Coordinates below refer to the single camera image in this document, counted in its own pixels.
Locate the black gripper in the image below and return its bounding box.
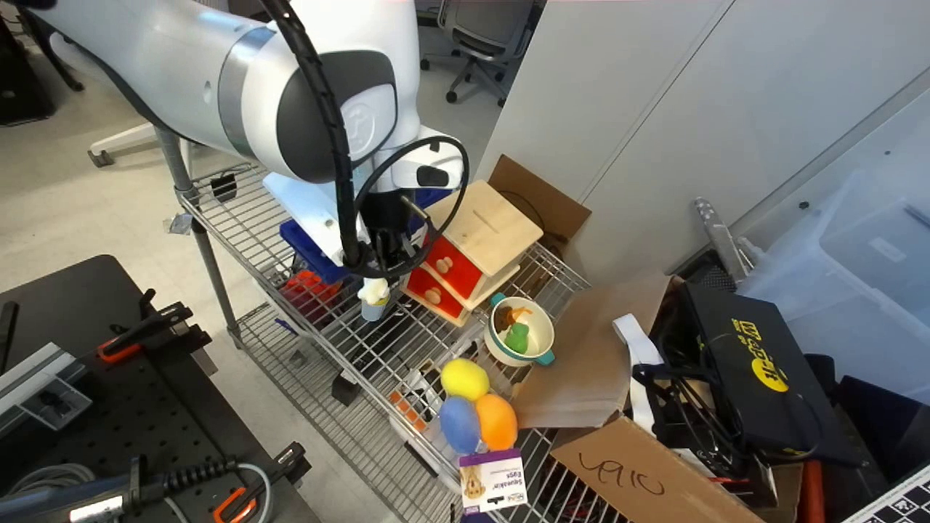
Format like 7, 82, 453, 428
364, 188, 431, 287

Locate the blue plastic bin tray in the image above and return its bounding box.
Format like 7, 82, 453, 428
277, 184, 451, 287

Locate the red orange plastic item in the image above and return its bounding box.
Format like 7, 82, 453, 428
283, 267, 342, 318

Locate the wooden box with red drawers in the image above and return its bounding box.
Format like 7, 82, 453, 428
400, 178, 547, 329

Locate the orange white package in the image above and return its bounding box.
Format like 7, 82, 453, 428
387, 361, 451, 441

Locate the yellow foam ball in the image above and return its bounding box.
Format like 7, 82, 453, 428
438, 357, 490, 405

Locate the brown cardboard sheet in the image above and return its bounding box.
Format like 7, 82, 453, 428
488, 155, 594, 257

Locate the orange foam ball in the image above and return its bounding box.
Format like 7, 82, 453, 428
474, 393, 519, 453

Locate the brown cardboard box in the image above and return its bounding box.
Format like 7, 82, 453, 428
508, 273, 768, 523

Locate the purple white ball label card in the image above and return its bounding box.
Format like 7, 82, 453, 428
457, 449, 533, 518

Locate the grey office chair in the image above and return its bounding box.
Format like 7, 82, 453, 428
418, 0, 547, 109

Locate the white chair base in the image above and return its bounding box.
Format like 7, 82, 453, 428
84, 120, 169, 172

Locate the black bar clamp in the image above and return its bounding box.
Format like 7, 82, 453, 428
66, 441, 315, 523

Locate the black perforated work table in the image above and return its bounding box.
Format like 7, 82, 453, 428
0, 252, 322, 523

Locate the aluminium extrusion bar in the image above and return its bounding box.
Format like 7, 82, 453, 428
0, 340, 97, 437

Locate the black bag with yellow logo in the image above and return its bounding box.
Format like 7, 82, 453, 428
679, 279, 845, 459

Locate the black chair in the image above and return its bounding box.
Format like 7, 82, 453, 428
0, 10, 88, 125

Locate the clear plastic storage bin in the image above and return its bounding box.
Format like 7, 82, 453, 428
737, 172, 930, 405

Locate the red plastic container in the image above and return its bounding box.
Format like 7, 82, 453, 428
797, 457, 830, 523

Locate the metal wire shelf rack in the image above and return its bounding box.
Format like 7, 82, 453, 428
155, 125, 778, 523

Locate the white cup with teal handle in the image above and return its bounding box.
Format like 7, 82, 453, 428
483, 293, 560, 372

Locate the black robot cable hose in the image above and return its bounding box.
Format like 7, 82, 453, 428
258, 0, 474, 286

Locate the black clamp with orange handle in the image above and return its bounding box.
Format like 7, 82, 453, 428
94, 287, 214, 369

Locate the silver metal bracket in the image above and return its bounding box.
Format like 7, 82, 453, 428
692, 197, 765, 286

